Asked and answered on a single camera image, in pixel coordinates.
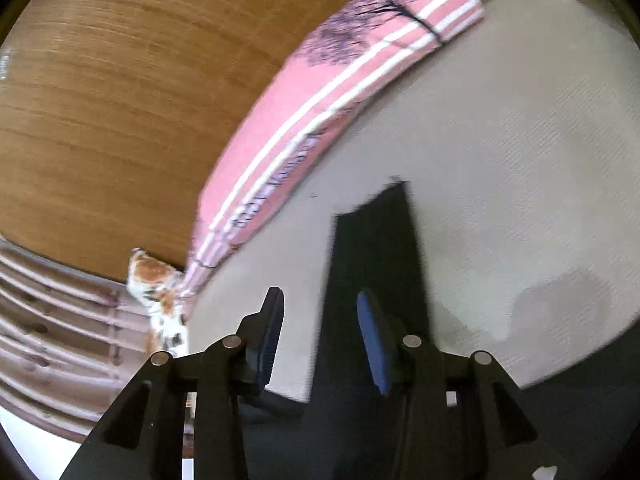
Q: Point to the white floral pillow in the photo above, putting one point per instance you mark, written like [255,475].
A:
[155,285]

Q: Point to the black pants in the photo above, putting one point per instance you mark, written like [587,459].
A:
[372,250]

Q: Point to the woven rattan headboard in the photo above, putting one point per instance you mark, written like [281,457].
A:
[130,90]

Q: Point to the pink striped tree-print pillow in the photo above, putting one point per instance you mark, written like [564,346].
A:
[320,110]

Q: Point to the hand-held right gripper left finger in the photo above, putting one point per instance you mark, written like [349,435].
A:
[270,332]

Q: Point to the beige patterned curtain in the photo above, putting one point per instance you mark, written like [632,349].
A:
[60,320]

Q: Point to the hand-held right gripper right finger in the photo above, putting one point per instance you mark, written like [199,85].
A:
[376,347]

